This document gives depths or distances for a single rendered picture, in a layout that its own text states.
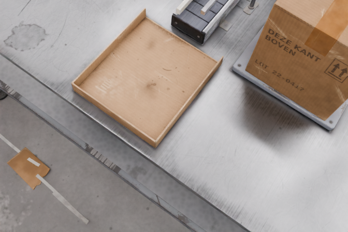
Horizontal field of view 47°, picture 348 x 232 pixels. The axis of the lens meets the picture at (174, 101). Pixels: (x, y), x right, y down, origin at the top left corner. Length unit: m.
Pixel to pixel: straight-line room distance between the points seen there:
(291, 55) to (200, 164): 0.33
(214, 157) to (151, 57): 0.32
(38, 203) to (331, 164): 1.23
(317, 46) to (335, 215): 0.39
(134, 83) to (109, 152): 0.62
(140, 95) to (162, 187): 0.62
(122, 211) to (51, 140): 0.47
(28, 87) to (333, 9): 1.29
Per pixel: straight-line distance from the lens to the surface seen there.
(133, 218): 1.77
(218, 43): 1.13
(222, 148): 0.99
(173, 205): 1.56
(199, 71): 1.07
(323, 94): 0.99
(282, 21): 0.88
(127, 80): 1.04
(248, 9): 1.22
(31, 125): 1.96
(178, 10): 1.08
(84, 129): 1.66
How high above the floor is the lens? 1.74
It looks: 64 degrees down
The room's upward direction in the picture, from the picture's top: 9 degrees clockwise
